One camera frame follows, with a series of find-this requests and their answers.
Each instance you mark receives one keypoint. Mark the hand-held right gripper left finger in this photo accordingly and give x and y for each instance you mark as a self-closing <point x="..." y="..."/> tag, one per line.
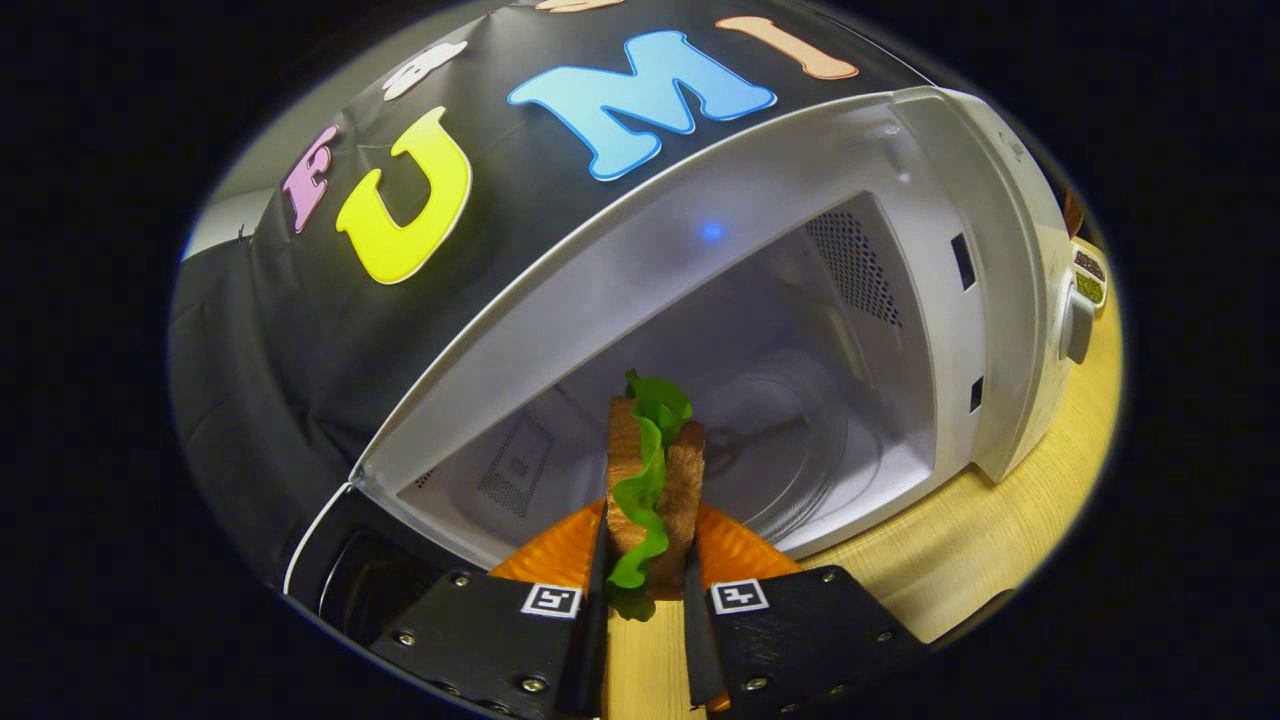
<point x="480" y="630"/>

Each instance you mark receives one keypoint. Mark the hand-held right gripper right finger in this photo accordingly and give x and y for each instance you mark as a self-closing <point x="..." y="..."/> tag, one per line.
<point x="800" y="640"/>

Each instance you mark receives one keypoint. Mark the sandwich with green lettuce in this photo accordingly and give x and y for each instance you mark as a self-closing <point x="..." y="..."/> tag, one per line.
<point x="680" y="490"/>

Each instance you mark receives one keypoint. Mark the white microwave oven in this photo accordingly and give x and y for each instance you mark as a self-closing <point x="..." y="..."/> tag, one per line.
<point x="700" y="200"/>

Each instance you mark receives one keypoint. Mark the black backdrop cloth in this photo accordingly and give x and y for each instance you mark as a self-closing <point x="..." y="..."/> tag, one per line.
<point x="300" y="350"/>

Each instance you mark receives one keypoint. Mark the white divided dish with grains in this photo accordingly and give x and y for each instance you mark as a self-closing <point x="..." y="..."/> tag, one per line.
<point x="1090" y="280"/>

